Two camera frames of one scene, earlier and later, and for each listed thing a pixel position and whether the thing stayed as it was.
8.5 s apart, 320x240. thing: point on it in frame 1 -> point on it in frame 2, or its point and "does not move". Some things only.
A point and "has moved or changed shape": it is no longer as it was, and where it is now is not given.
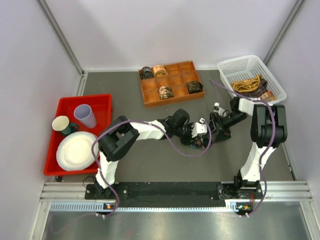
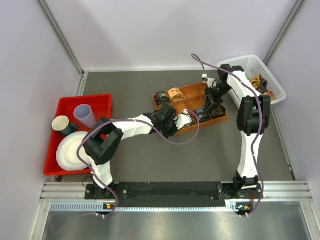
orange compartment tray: x=182 y=83 has moved or changed shape
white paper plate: x=74 y=151 does not move
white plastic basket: x=234 y=70 does not move
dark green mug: x=71 y=128 does not move
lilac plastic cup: x=84 y=113 does not move
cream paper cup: x=60 y=122 does not move
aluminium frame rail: x=295 y=192 does not move
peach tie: x=160 y=70 -> x=176 y=95
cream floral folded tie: x=268 y=96 does not move
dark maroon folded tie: x=261 y=90 does not move
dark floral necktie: x=197 y=144 -> x=202 y=115
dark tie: x=147 y=72 -> x=162 y=97
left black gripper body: x=184 y=133 -> x=169 y=127
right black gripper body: x=227 y=121 -> x=214 y=94
